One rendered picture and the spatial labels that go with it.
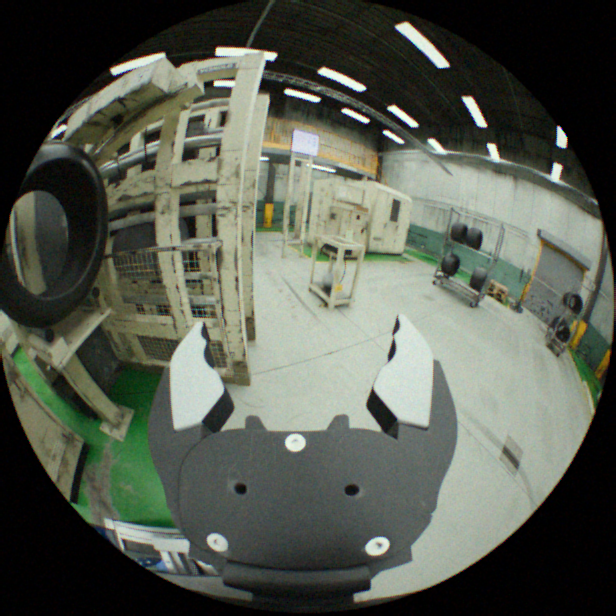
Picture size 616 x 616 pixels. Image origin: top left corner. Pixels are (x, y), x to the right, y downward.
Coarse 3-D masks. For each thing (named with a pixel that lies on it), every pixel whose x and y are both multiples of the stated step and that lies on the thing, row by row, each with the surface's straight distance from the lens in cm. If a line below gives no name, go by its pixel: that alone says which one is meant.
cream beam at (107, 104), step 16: (160, 64) 92; (128, 80) 99; (160, 80) 90; (176, 80) 100; (96, 96) 116; (112, 96) 101; (128, 96) 94; (144, 96) 94; (160, 96) 94; (80, 112) 123; (96, 112) 106; (112, 112) 105; (128, 112) 106; (80, 128) 116; (96, 128) 119
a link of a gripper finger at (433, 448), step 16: (432, 384) 9; (432, 400) 8; (448, 400) 9; (432, 416) 8; (448, 416) 8; (400, 432) 7; (416, 432) 7; (432, 432) 8; (448, 432) 8; (416, 448) 7; (432, 448) 8; (448, 448) 8; (432, 464) 7; (448, 464) 8; (432, 480) 7; (432, 496) 7; (432, 512) 7
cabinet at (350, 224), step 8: (328, 208) 472; (336, 208) 445; (344, 208) 433; (328, 216) 469; (336, 216) 442; (344, 216) 435; (352, 216) 450; (360, 216) 466; (368, 216) 484; (328, 224) 466; (336, 224) 439; (344, 224) 438; (352, 224) 453; (360, 224) 469; (368, 224) 489; (328, 232) 464; (336, 232) 438; (344, 232) 441; (352, 232) 457; (360, 232) 474; (352, 240) 462; (360, 240) 479; (328, 256) 465; (336, 256) 445; (352, 256) 476
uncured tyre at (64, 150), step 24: (48, 144) 84; (72, 144) 89; (48, 168) 106; (72, 168) 102; (96, 168) 89; (24, 192) 105; (48, 192) 111; (72, 192) 112; (96, 192) 87; (72, 216) 112; (96, 216) 102; (72, 240) 111; (96, 240) 86; (0, 264) 70; (72, 264) 110; (96, 264) 85; (0, 288) 71; (24, 288) 71; (48, 288) 106; (72, 288) 78; (24, 312) 72; (48, 312) 74; (72, 312) 83
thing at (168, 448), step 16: (160, 384) 10; (160, 400) 10; (160, 416) 9; (160, 432) 9; (176, 432) 8; (192, 432) 8; (208, 432) 8; (160, 448) 8; (176, 448) 8; (160, 464) 8; (176, 464) 8; (176, 480) 8; (176, 496) 8
